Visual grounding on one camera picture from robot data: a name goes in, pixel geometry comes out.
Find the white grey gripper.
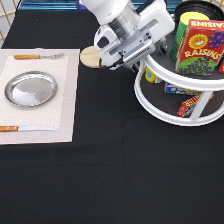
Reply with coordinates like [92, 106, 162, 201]
[94, 0, 175, 70]

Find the black plastic bowl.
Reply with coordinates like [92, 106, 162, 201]
[174, 0, 223, 23]

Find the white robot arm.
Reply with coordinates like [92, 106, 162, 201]
[82, 0, 175, 70]

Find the white two-tier lazy Susan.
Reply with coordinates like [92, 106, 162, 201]
[133, 19, 224, 127]

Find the round silver metal plate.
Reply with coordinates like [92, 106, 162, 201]
[4, 71, 57, 107]

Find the red raisins box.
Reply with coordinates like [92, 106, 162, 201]
[175, 20, 224, 76]

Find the blue yellow can lower tier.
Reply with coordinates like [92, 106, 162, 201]
[145, 68, 162, 83]

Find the round wooden coaster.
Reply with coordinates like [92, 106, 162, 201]
[80, 46, 100, 68]

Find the red butter box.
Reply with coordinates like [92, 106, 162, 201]
[218, 56, 224, 74]

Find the red box lower tier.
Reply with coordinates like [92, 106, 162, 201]
[176, 92, 215, 118]

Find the beige woven placemat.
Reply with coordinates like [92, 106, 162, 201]
[0, 49, 80, 145]

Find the wooden handled fork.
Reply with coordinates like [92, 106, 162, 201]
[14, 53, 64, 60]

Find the wooden handled knife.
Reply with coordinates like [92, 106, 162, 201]
[0, 126, 57, 132]

